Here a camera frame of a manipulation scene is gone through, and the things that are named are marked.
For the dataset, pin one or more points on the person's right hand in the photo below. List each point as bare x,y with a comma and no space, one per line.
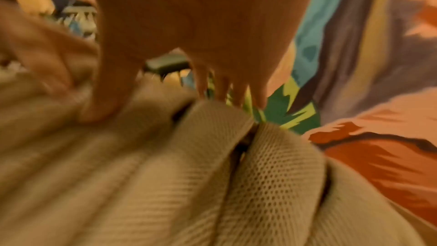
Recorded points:
205,18

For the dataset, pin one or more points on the beige knit clothing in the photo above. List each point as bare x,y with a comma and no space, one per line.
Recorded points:
136,180

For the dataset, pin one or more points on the dark furniture base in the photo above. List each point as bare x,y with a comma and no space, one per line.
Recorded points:
167,65

